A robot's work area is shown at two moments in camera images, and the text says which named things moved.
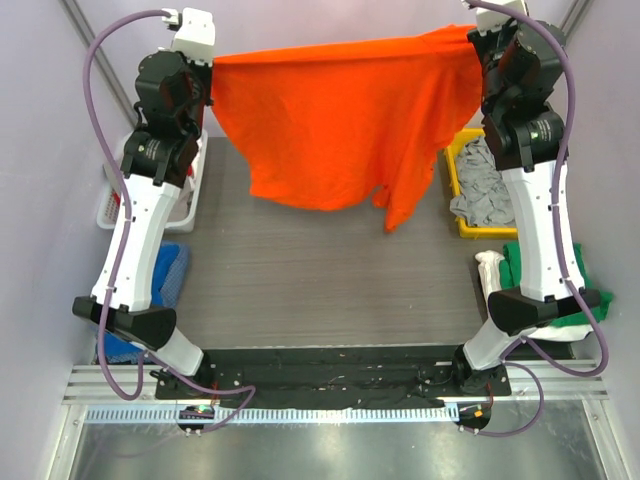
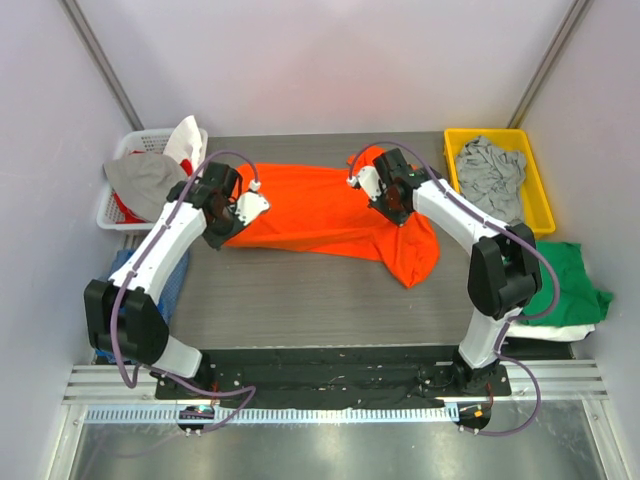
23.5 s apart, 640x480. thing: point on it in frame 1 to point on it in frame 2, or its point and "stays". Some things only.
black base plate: [334, 378] stays
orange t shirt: [341, 126] to [320, 208]
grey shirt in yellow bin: [485, 196] stays
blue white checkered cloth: [168, 299] stays
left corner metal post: [100, 62] stays
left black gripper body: [204, 80] to [228, 231]
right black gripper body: [480, 38] to [396, 213]
